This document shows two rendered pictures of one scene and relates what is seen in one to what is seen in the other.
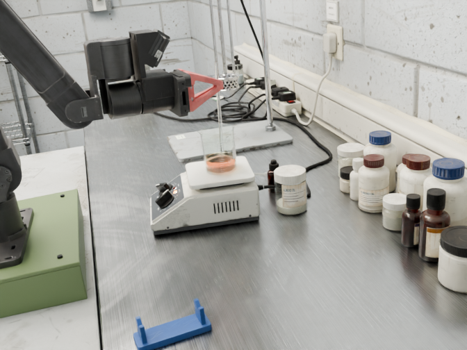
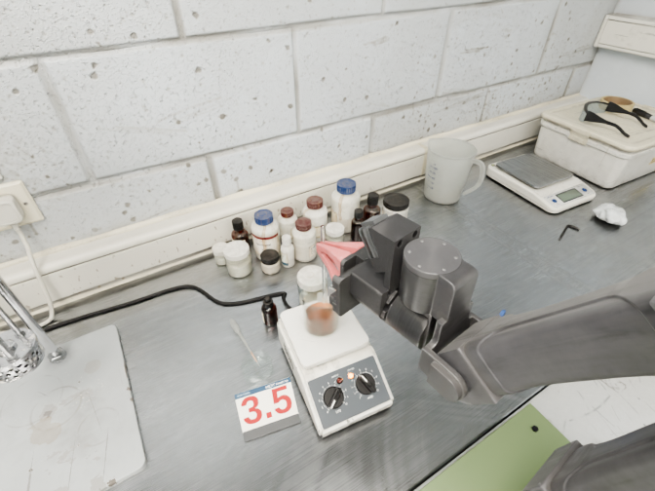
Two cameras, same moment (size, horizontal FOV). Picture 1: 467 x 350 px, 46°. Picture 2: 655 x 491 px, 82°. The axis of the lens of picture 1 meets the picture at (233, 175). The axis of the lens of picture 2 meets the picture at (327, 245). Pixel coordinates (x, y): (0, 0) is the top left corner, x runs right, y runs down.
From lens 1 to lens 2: 1.16 m
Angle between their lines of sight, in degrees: 88
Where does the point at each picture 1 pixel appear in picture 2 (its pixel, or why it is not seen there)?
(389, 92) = (172, 200)
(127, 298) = not seen: hidden behind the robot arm
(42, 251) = (535, 462)
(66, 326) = (556, 420)
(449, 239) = (402, 204)
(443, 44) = (242, 126)
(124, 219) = (356, 467)
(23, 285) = not seen: hidden behind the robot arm
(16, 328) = not seen: hidden behind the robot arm
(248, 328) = (482, 300)
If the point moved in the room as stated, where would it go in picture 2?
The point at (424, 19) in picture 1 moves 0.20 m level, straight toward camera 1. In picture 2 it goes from (210, 114) to (307, 115)
